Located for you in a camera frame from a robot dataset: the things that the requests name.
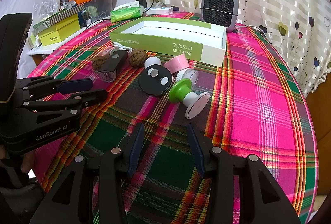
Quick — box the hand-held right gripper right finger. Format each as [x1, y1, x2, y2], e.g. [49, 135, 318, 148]
[187, 123, 302, 224]

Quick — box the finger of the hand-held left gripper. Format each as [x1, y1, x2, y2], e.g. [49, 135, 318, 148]
[16, 77, 94, 97]
[15, 89, 108, 128]

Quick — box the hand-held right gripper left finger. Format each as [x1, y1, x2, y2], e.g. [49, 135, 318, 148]
[30, 122, 145, 224]

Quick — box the brown walnut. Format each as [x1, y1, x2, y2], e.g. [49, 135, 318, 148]
[128, 49, 148, 68]
[92, 56, 108, 71]

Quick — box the black rectangular light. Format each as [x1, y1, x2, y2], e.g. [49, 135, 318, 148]
[98, 50, 129, 83]

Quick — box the green and white mushroom-shaped gadget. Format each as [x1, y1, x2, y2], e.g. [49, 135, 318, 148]
[169, 79, 210, 119]

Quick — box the white usb cable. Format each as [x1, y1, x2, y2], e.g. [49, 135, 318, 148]
[112, 42, 135, 54]

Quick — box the black oval disc with buttons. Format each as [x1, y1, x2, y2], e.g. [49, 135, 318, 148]
[138, 66, 173, 97]

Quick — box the white ribbed round gadget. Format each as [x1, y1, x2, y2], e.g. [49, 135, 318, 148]
[176, 69, 199, 85]

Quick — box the pink band with white ball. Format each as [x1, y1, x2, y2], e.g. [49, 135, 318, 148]
[144, 55, 190, 73]

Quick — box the green and white cardboard box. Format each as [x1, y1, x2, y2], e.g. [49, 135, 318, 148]
[109, 17, 227, 67]

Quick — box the person's left hand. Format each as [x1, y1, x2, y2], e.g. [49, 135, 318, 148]
[19, 154, 35, 174]

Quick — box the white side table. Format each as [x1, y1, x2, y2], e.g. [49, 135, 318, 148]
[27, 30, 86, 55]

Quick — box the yellow-green box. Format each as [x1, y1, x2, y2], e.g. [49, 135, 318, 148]
[39, 19, 80, 47]

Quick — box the striped flat box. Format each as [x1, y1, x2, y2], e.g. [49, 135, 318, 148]
[32, 4, 86, 31]

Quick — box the plaid tablecloth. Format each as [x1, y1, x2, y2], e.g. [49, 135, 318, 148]
[27, 11, 318, 224]

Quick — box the clear plastic storage bin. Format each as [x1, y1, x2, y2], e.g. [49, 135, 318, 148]
[83, 0, 115, 20]

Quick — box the green tissue pack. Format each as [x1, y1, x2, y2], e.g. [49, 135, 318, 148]
[111, 4, 145, 23]

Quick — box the white power strip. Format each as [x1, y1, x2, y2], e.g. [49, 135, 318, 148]
[143, 6, 174, 15]

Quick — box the wooden cabinet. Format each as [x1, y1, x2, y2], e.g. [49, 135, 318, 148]
[302, 77, 331, 204]

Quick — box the small grey heater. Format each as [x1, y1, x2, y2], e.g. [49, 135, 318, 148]
[200, 0, 238, 32]

